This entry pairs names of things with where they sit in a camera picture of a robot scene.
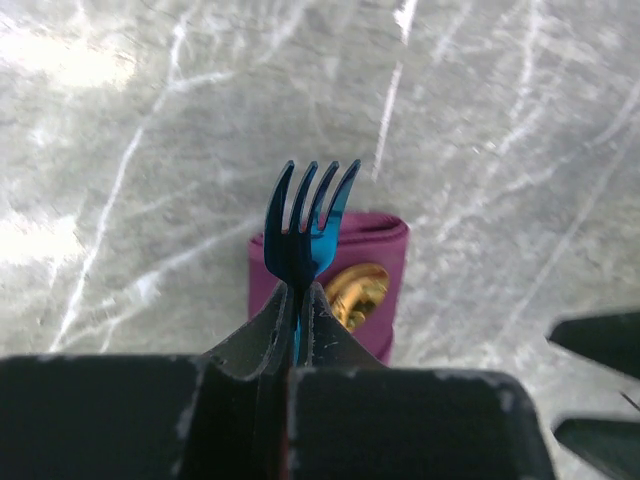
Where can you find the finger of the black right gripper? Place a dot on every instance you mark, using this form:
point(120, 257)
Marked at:
point(610, 446)
point(611, 340)

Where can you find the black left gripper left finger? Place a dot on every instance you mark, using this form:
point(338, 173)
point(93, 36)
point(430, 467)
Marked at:
point(216, 415)

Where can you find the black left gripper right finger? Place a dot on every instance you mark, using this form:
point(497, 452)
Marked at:
point(351, 418)

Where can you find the gold metal spoon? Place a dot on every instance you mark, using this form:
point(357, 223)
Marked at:
point(356, 292)

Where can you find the blue metal fork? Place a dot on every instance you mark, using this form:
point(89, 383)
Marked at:
point(298, 252)

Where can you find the purple cloth napkin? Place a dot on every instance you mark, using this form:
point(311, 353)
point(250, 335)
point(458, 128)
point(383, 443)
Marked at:
point(365, 237)

